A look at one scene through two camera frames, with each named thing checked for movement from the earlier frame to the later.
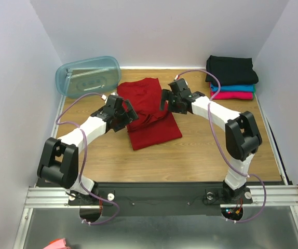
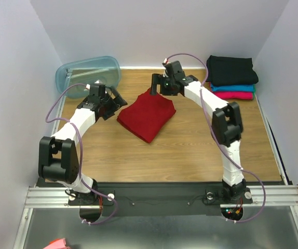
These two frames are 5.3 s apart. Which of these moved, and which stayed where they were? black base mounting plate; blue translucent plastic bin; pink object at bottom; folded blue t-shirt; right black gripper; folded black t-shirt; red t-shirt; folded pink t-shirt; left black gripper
Moved: right black gripper; red t-shirt; left black gripper
Stayed: black base mounting plate; folded blue t-shirt; folded pink t-shirt; pink object at bottom; blue translucent plastic bin; folded black t-shirt
